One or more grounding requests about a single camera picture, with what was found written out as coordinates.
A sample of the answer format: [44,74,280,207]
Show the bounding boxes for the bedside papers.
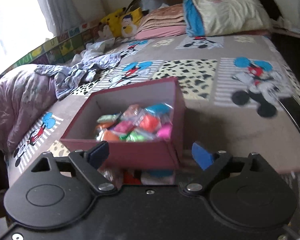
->
[271,14,300,37]

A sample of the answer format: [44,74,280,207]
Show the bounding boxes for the yellow cartoon cushion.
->
[118,7,143,38]

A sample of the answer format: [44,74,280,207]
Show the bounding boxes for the red cardboard box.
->
[59,77,185,171]

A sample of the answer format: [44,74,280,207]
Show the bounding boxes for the white plush toy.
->
[98,24,113,40]

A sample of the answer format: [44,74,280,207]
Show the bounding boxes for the colourful foam wall mat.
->
[4,20,103,68]

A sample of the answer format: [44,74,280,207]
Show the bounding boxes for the cream pillow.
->
[191,0,272,37]

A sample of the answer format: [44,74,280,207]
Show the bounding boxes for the black remote control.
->
[277,97,300,143]

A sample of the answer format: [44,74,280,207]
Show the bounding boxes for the white crumpled garment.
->
[79,37,116,58]

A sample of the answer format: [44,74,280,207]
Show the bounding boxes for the purple quilt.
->
[0,64,58,153]

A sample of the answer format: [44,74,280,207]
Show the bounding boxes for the white curtain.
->
[32,0,106,37]

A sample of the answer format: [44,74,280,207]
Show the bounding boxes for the grey-blue crumpled clothes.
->
[34,52,122,101]

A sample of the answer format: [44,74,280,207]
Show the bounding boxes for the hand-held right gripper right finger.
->
[179,142,267,195]

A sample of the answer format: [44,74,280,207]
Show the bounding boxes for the cartoon mouse printed blanket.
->
[4,34,300,189]

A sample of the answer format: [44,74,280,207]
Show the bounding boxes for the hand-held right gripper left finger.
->
[31,141,117,194]

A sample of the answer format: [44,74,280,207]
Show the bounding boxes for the blue pillow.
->
[182,0,206,37]

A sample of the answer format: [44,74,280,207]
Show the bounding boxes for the yellow plush toy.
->
[99,7,127,32]

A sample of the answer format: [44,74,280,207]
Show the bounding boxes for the pink folded blanket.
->
[134,4,187,41]

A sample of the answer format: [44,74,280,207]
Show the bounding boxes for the pile of clay packets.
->
[101,169,176,186]

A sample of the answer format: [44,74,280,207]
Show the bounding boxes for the heap of colourful clay bags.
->
[94,103,175,143]

